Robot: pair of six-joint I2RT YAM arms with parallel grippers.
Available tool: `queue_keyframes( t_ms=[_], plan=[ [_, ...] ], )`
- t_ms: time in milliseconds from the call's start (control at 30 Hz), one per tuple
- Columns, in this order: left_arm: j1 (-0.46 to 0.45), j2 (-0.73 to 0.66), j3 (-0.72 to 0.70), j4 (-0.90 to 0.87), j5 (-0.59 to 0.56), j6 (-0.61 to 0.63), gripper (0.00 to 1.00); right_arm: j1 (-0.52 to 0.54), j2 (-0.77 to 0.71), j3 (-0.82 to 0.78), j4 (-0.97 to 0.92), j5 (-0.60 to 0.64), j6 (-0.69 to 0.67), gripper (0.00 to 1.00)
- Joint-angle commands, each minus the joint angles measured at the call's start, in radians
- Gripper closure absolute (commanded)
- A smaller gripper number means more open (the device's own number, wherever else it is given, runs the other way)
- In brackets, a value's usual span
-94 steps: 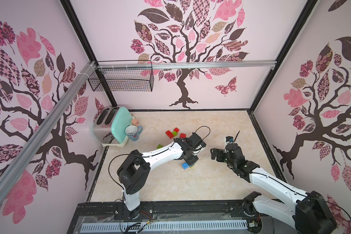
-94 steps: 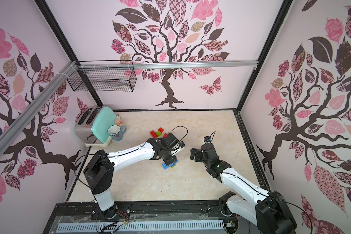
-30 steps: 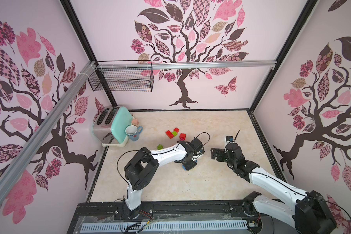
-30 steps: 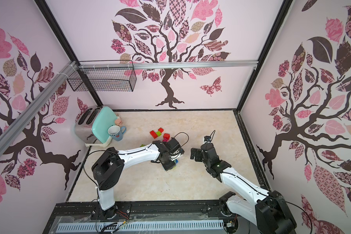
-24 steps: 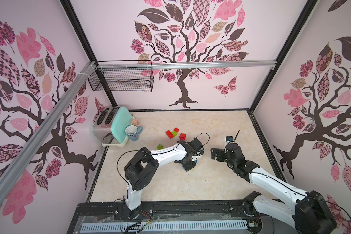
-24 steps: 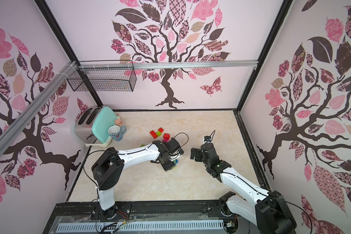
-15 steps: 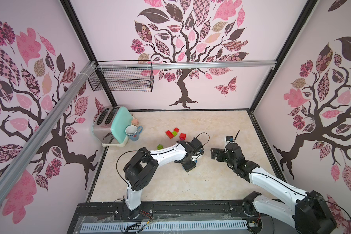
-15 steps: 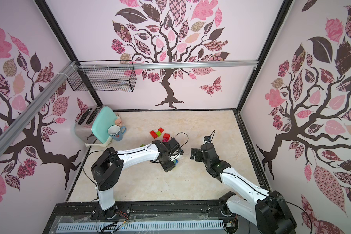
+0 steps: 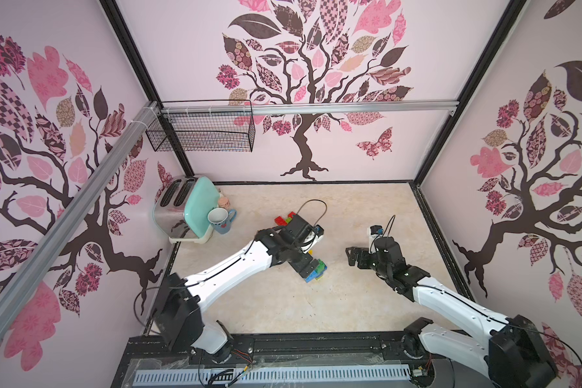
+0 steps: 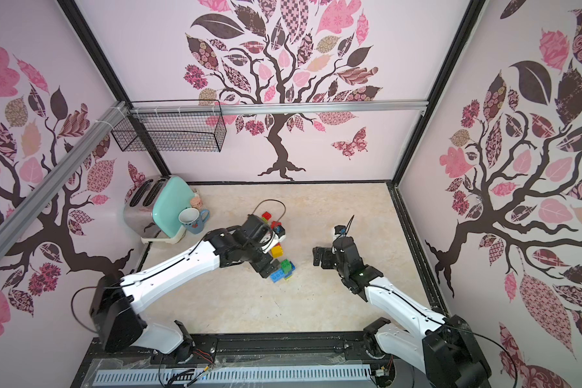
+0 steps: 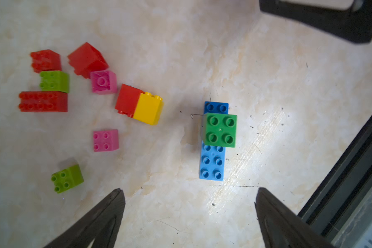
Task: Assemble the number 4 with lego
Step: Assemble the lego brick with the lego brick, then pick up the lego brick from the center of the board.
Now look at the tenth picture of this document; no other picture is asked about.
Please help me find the blue long lego brick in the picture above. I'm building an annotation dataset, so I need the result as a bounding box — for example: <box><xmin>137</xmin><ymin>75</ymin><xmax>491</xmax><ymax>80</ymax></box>
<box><xmin>269</xmin><ymin>264</ymin><xmax>296</xmax><ymax>283</ymax></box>

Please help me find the green lego brick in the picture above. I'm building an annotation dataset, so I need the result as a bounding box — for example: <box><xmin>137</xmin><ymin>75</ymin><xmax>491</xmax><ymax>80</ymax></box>
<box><xmin>281</xmin><ymin>260</ymin><xmax>293</xmax><ymax>274</ymax></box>

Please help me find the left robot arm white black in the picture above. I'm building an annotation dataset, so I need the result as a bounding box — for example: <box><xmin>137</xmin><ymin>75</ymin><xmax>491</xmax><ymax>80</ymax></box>
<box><xmin>89</xmin><ymin>214</ymin><xmax>286</xmax><ymax>354</ymax></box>

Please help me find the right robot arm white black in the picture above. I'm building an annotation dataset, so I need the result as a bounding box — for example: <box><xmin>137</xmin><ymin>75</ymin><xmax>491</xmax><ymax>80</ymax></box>
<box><xmin>312</xmin><ymin>234</ymin><xmax>491</xmax><ymax>387</ymax></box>

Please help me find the yellow lego brick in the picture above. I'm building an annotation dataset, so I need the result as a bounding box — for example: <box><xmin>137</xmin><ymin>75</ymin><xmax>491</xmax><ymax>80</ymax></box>
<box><xmin>270</xmin><ymin>244</ymin><xmax>284</xmax><ymax>259</ymax></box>

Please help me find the blue floral mug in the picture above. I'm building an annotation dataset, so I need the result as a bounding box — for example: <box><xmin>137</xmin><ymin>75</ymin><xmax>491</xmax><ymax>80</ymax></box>
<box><xmin>178</xmin><ymin>208</ymin><xmax>210</xmax><ymax>234</ymax></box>

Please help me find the pink patterned small jar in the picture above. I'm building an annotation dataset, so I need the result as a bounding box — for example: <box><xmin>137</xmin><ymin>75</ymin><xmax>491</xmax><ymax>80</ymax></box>
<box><xmin>190</xmin><ymin>193</ymin><xmax>204</xmax><ymax>210</ymax></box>

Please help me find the mint green toaster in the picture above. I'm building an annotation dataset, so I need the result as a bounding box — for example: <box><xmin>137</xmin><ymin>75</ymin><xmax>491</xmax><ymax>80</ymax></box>
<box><xmin>123</xmin><ymin>176</ymin><xmax>196</xmax><ymax>244</ymax></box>

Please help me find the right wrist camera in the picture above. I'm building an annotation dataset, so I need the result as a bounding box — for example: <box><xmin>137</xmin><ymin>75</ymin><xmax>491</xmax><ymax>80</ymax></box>
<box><xmin>334</xmin><ymin>225</ymin><xmax>347</xmax><ymax>238</ymax></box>

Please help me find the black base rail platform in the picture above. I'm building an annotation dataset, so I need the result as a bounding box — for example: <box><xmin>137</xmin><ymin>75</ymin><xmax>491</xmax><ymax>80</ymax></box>
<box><xmin>70</xmin><ymin>331</ymin><xmax>433</xmax><ymax>387</ymax></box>

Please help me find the white slotted cable duct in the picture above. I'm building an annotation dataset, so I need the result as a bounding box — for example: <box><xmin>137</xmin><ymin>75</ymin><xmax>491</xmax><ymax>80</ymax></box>
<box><xmin>84</xmin><ymin>365</ymin><xmax>373</xmax><ymax>387</ymax></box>

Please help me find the black wire basket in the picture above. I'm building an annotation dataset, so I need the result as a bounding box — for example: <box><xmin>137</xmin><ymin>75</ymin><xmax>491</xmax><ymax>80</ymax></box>
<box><xmin>112</xmin><ymin>100</ymin><xmax>227</xmax><ymax>153</ymax></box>

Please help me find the aluminium frame rail back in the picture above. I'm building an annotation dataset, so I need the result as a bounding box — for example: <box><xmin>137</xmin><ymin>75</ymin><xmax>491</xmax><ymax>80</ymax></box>
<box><xmin>130</xmin><ymin>100</ymin><xmax>428</xmax><ymax>116</ymax></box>

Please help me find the aluminium frame rail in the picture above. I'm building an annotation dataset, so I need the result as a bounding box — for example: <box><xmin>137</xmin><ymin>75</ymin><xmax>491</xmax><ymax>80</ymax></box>
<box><xmin>130</xmin><ymin>100</ymin><xmax>428</xmax><ymax>116</ymax></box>
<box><xmin>0</xmin><ymin>101</ymin><xmax>129</xmax><ymax>260</ymax></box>

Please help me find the aluminium frame rail left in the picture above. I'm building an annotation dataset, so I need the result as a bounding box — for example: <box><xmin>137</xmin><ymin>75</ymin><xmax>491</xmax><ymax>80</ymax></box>
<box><xmin>0</xmin><ymin>101</ymin><xmax>129</xmax><ymax>260</ymax></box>

